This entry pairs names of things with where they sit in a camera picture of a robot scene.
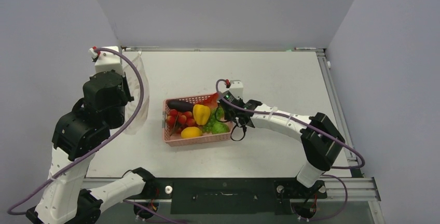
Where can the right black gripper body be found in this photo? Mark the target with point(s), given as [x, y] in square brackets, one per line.
[229, 116]

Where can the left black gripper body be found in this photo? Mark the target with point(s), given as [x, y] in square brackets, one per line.
[119, 117]

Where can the clear zip top bag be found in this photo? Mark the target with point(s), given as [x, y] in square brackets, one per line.
[135, 90]

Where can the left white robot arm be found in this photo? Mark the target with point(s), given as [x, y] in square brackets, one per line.
[64, 200]

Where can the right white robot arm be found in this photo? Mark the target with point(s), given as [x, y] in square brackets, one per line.
[320, 139]

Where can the green lettuce head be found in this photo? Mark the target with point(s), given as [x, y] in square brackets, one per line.
[215, 124]

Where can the watermelon slice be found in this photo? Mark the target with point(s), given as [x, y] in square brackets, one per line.
[211, 101]

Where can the yellow bell pepper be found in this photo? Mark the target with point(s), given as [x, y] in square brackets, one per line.
[201, 114]

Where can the yellow lemon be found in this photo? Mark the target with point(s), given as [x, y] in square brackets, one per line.
[191, 132]

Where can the dark purple eggplant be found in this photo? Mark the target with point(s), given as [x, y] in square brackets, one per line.
[180, 106]

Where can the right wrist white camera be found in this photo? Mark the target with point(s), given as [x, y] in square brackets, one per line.
[236, 89]

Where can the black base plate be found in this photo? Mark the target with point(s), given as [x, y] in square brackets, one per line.
[231, 195]

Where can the aluminium table rail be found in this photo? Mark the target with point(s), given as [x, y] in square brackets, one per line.
[360, 188]

